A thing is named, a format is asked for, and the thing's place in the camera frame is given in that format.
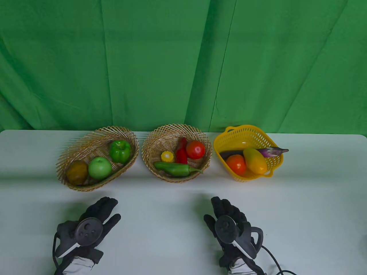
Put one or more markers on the yellow mango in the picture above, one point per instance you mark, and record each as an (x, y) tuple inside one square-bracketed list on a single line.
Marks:
[(255, 160)]

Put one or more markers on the yellow corn piece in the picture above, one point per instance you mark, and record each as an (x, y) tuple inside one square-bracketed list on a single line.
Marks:
[(167, 157)]

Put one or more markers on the red chili pepper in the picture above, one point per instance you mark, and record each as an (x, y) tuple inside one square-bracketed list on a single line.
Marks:
[(181, 154)]

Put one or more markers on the black round left-hand tracker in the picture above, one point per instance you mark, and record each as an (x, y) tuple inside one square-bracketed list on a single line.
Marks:
[(89, 232)]

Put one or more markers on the purple eggplant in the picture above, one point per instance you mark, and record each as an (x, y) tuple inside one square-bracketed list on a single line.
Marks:
[(272, 151)]

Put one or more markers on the long green pepper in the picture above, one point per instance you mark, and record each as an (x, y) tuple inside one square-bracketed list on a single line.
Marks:
[(175, 169)]

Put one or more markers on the green apple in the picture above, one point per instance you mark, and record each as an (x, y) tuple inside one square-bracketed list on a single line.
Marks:
[(99, 168)]

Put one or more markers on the yellow plastic basket container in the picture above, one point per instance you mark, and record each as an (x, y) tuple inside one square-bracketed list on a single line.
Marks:
[(238, 137)]

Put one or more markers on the person's right hand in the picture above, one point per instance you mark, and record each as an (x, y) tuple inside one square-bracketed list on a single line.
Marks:
[(226, 207)]

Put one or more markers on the person's left forearm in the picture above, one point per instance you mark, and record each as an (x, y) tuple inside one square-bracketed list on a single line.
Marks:
[(77, 266)]

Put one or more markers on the green backdrop cloth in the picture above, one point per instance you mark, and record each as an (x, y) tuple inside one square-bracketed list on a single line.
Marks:
[(172, 57)]

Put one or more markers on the black round right-hand tracker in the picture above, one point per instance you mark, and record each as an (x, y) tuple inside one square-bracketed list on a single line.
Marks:
[(226, 229)]

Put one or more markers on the orange fruit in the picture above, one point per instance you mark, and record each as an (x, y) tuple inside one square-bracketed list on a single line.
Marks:
[(236, 164)]

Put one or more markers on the person's right forearm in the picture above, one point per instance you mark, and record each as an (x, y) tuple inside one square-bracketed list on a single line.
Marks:
[(242, 267)]

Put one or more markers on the red tomato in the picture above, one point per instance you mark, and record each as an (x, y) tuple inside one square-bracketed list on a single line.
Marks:
[(195, 149)]

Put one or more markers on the brown kiwi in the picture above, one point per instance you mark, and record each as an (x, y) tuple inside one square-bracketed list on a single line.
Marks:
[(77, 172)]

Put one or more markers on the green bell pepper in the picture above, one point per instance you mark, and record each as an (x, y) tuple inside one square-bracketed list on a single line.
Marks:
[(119, 151)]

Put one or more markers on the person's left hand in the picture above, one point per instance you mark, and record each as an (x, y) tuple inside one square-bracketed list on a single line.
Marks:
[(101, 207)]

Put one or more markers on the round wicker basket container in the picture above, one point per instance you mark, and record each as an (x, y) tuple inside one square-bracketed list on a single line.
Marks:
[(160, 143)]

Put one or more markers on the oval wicker basket container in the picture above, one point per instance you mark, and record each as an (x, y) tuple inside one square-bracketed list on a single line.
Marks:
[(86, 143)]

